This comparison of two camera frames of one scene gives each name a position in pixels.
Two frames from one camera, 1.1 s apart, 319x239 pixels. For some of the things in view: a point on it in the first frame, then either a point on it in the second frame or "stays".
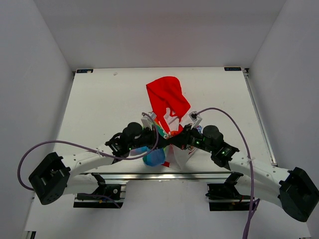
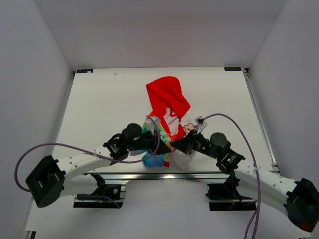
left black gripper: (152, 136) stays
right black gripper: (183, 139) to (186, 143)
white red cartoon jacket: (170, 104) stays
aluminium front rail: (155, 177) stays
